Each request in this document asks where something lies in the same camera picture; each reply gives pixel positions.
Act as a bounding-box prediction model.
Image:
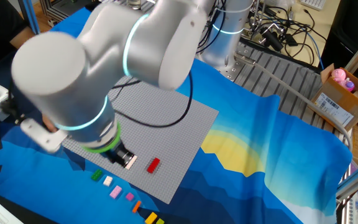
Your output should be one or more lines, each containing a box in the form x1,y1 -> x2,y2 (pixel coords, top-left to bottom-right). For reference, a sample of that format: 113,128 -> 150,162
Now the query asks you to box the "blue landscape print cloth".
0,6 -> 353,224

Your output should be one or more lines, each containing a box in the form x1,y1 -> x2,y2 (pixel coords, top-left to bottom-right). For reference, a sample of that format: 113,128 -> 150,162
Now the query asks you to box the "purple toy bottle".
341,78 -> 356,93

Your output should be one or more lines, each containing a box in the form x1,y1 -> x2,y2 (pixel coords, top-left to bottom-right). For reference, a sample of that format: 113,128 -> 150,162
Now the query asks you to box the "open cardboard box with label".
308,63 -> 358,132

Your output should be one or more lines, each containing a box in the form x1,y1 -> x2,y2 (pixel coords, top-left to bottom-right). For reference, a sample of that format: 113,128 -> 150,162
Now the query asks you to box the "person's left hand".
41,113 -> 58,133

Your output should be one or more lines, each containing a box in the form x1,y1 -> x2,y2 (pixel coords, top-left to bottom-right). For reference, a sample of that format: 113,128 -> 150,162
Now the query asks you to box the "gray Lego baseplate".
61,75 -> 219,205

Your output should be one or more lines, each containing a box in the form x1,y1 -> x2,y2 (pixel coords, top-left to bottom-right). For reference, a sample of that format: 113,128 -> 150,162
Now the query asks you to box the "black cabinet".
320,0 -> 358,91

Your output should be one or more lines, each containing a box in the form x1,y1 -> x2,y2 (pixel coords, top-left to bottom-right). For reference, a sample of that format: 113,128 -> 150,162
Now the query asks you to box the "light pink Lego brick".
109,185 -> 123,199

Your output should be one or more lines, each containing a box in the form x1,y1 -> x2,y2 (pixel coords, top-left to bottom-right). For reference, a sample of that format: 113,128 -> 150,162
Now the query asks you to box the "large white Lego plate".
124,154 -> 139,170

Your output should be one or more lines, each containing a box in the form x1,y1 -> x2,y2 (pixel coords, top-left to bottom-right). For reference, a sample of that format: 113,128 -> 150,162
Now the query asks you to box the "white keyboard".
300,0 -> 328,12

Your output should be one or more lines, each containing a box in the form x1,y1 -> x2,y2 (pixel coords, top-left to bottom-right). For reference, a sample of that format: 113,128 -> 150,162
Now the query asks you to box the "green flange ring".
81,121 -> 122,154

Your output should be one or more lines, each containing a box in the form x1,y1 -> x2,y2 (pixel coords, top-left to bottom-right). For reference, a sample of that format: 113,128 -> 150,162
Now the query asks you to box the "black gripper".
106,141 -> 136,167

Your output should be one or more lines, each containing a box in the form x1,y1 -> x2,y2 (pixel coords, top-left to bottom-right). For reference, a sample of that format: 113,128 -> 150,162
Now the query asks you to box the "red Lego brick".
146,157 -> 161,174

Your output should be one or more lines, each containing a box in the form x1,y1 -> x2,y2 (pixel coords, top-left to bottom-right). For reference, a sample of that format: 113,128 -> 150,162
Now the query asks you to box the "yellow Lego brick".
144,212 -> 158,224

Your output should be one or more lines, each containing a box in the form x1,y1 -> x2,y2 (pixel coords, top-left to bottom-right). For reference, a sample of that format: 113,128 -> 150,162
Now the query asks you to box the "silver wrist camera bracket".
19,117 -> 68,154

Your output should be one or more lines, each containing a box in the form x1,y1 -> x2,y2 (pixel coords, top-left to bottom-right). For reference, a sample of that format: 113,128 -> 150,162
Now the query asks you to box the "black cable bundle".
196,0 -> 227,54

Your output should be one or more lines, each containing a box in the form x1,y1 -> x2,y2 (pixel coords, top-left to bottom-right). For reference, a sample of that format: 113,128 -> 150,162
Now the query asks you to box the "pink pig toy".
331,68 -> 347,83

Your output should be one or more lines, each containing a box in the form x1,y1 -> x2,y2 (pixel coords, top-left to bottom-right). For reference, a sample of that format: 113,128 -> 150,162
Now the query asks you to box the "aluminium frame rail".
335,154 -> 358,200

